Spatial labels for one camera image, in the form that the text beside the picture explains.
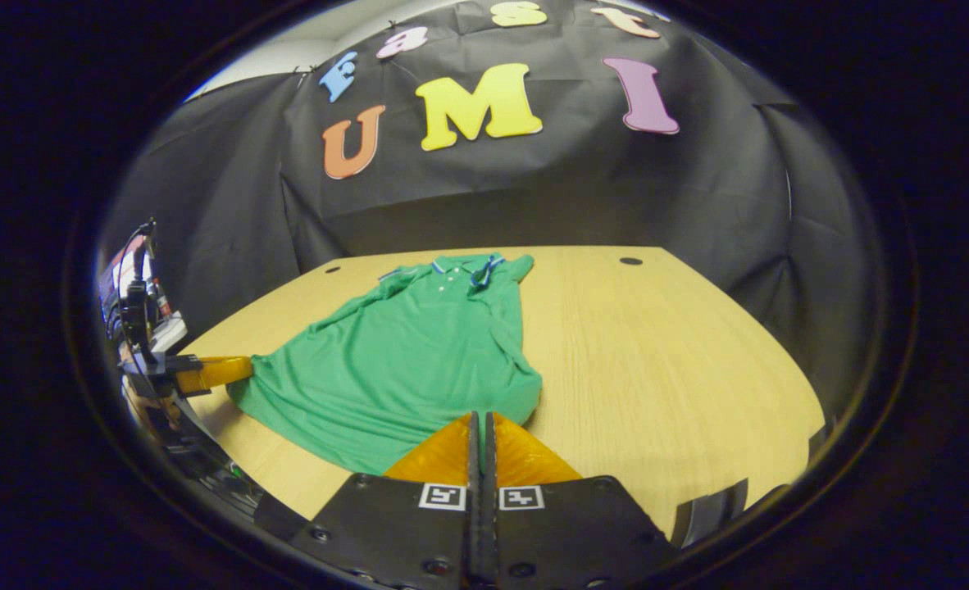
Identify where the green T-shirt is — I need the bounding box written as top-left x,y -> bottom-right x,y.
226,252 -> 544,478

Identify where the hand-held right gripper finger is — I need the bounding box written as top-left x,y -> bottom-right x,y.
308,412 -> 485,590
484,412 -> 676,590

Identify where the white side table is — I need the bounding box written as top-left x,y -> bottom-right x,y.
148,315 -> 190,353

